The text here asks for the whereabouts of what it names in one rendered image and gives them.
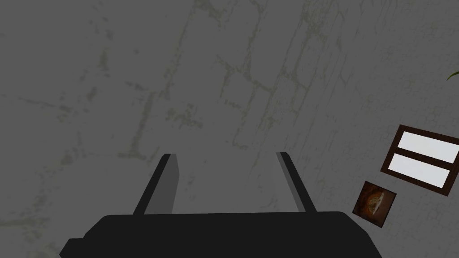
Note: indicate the brown framed wall picture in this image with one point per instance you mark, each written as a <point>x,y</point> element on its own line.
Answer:
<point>374,204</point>

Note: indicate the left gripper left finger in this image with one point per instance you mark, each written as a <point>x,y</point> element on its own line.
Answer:
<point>162,190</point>

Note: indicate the brown framed window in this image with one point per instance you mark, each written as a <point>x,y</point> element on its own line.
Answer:
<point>423,159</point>

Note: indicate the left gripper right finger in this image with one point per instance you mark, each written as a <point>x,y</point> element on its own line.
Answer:
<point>295,186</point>

